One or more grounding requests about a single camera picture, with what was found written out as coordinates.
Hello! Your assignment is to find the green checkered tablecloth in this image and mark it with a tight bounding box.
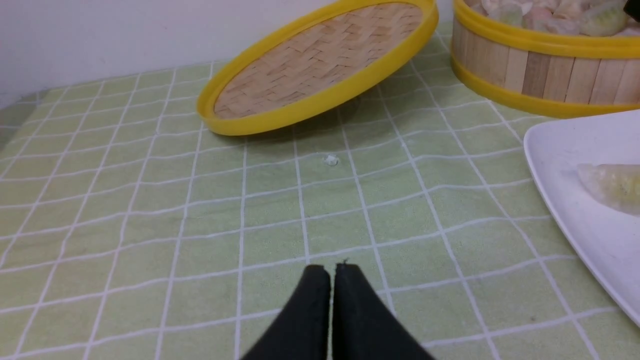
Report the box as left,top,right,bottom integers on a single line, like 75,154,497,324
0,23,639,360

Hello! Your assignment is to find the yellow rimmed bamboo steamer basket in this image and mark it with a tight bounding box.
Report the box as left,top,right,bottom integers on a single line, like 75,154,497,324
451,0,640,119

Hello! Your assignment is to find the small white crumb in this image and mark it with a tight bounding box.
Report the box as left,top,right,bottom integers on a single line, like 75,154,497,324
323,153,339,167

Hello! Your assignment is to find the left dumpling on plate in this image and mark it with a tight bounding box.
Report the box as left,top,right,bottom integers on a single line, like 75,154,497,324
576,163,640,217

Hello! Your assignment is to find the yellow rimmed bamboo steamer lid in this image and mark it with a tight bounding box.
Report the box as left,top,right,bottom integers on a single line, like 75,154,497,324
195,0,439,137

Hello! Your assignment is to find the white square plate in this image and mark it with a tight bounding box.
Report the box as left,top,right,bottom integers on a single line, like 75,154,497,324
523,110,640,325

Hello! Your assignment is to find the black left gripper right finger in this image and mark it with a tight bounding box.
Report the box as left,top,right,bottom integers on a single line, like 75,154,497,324
332,263,434,360

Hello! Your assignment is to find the green dumpling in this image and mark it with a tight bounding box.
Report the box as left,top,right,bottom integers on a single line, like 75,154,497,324
488,3,524,28
578,1,629,37

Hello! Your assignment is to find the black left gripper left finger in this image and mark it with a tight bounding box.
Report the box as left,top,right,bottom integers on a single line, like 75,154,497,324
242,264,332,360

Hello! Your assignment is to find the green dumpling front left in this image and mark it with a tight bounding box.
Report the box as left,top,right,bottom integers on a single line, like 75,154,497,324
488,3,524,28

